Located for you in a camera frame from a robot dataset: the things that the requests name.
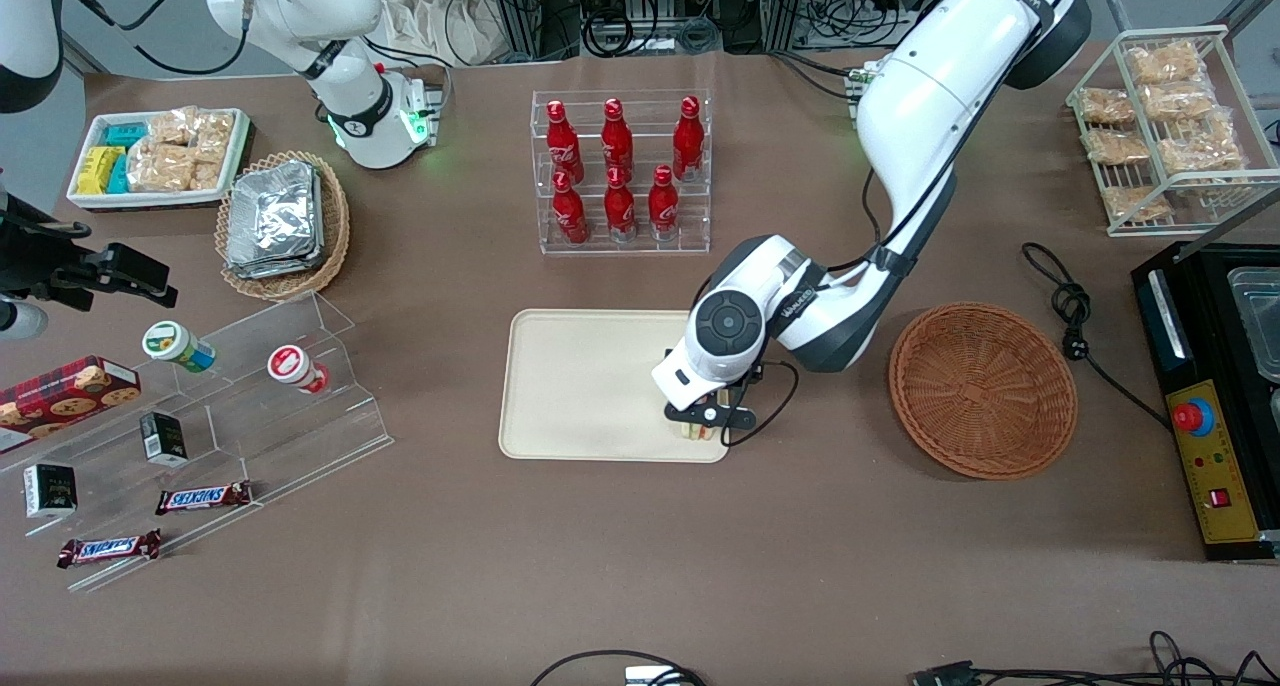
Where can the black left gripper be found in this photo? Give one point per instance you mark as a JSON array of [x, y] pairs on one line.
[[738, 392]]

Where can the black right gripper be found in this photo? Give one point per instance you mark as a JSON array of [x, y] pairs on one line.
[[42, 262]]

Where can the triangular sandwich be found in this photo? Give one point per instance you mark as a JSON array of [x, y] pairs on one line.
[[695, 430]]

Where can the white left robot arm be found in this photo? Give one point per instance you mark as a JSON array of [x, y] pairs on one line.
[[930, 96]]

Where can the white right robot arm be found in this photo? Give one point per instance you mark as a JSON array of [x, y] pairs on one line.
[[320, 26]]

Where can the white snack tray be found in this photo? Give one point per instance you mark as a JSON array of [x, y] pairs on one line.
[[85, 201]]

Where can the cream rectangular plastic tray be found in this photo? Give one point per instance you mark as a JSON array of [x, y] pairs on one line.
[[580, 386]]

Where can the oval tan wicker basket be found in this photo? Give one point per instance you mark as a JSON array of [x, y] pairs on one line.
[[335, 226]]

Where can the round brown wicker basket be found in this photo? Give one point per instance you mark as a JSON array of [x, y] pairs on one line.
[[985, 391]]

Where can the cup with green lid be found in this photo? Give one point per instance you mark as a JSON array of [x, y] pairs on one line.
[[175, 344]]

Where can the teal snack pack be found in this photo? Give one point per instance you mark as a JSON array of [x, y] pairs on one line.
[[119, 174], [127, 135]]

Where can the clear bag of crisp snacks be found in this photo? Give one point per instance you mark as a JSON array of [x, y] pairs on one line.
[[172, 126], [215, 136], [158, 169]]

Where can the yellow snack pack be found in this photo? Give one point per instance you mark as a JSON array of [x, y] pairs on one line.
[[98, 169]]

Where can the silver foil packet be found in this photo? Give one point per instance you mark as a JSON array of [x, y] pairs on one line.
[[270, 266], [275, 206]]

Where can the red cookie box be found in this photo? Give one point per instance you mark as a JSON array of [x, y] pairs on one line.
[[60, 396]]

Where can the small black box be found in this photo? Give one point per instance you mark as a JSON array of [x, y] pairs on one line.
[[163, 439], [50, 491]]

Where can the cup with red lid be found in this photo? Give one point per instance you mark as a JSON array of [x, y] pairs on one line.
[[292, 366]]

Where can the clear acrylic bottle rack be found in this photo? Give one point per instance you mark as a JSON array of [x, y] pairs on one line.
[[700, 226]]

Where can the red cola bottle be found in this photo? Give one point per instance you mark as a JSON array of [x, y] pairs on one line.
[[570, 214], [563, 146], [617, 141], [663, 206], [620, 211], [687, 141]]

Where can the clear acrylic stepped display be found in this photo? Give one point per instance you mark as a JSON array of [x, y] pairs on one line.
[[300, 436]]

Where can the snickers chocolate bar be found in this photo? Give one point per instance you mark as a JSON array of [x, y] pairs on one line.
[[108, 548], [203, 498]]

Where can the beige cloth bag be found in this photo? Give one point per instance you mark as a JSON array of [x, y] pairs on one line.
[[430, 16]]

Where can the bagged brown pastry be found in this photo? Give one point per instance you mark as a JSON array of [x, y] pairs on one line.
[[1105, 106], [1115, 146], [1135, 203], [1165, 63], [1178, 101], [1200, 149]]

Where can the black machine with yellow panel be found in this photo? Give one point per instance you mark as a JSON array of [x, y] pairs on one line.
[[1210, 466]]

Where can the clear plastic container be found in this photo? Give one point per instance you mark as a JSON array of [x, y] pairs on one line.
[[1258, 316]]

